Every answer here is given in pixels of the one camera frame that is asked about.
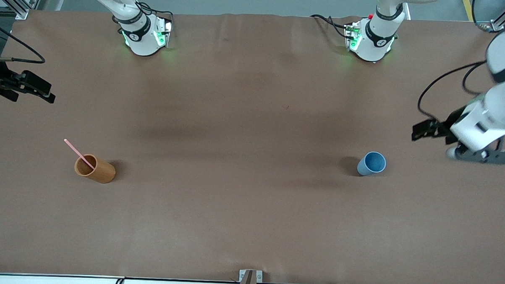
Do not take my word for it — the pink chopstick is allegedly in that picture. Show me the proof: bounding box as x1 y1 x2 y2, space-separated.
63 138 97 170

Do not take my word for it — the blue cup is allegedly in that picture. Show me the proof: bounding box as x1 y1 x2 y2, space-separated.
356 151 387 178

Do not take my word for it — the wooden cup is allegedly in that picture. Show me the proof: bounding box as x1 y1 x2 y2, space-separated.
73 153 117 185

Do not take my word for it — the table cover mat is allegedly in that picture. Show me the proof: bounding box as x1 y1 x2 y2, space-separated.
0 5 505 284

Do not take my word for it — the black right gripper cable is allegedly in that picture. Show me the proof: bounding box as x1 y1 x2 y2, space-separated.
0 19 47 65

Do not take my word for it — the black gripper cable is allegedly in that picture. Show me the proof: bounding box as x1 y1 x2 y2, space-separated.
0 19 47 65
416 58 489 125

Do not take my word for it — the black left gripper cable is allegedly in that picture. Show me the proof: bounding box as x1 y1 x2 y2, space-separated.
416 58 489 125

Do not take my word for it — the black right arm base cable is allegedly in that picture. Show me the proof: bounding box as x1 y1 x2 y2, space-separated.
121 0 175 28

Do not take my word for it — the black arm base cable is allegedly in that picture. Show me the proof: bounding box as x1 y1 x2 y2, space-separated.
309 13 355 40
121 0 175 28

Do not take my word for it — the black left arm base cable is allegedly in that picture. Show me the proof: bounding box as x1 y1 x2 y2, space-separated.
309 13 355 40

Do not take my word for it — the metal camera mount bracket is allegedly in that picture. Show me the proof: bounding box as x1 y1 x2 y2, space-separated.
236 269 264 284

